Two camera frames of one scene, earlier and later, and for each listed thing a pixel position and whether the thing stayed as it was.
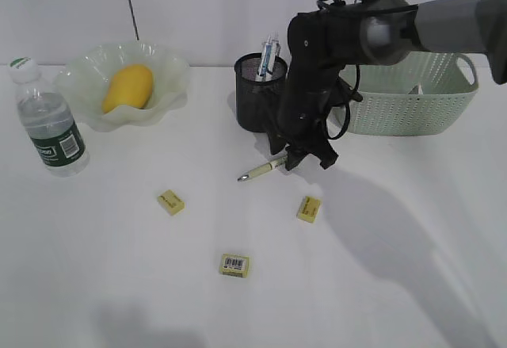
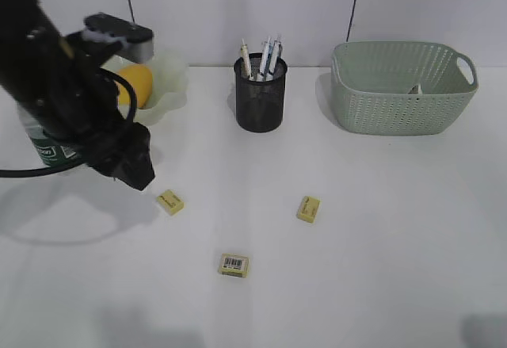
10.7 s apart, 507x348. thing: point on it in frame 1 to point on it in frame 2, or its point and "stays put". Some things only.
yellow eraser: [308, 208] stays put
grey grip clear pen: [275, 49] stays put
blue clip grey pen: [265, 60] stays put
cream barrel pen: [269, 166] to [245, 63]
